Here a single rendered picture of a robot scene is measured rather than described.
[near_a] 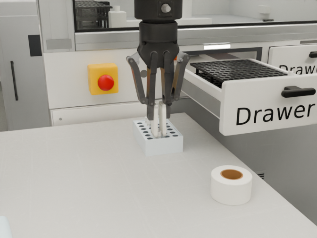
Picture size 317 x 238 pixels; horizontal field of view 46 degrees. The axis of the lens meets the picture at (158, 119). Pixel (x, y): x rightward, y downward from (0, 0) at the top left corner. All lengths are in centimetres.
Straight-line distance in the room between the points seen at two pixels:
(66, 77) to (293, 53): 66
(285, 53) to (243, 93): 45
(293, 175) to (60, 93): 84
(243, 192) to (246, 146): 60
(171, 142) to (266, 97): 22
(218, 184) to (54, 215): 27
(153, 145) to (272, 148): 59
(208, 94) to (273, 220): 33
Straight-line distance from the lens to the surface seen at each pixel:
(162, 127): 79
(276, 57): 117
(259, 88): 77
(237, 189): 64
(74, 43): 98
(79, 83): 100
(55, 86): 100
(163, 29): 71
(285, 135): 131
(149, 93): 76
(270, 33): 117
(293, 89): 78
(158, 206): 64
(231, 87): 74
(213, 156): 81
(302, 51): 122
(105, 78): 93
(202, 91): 88
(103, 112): 103
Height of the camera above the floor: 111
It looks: 20 degrees down
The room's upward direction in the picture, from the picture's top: straight up
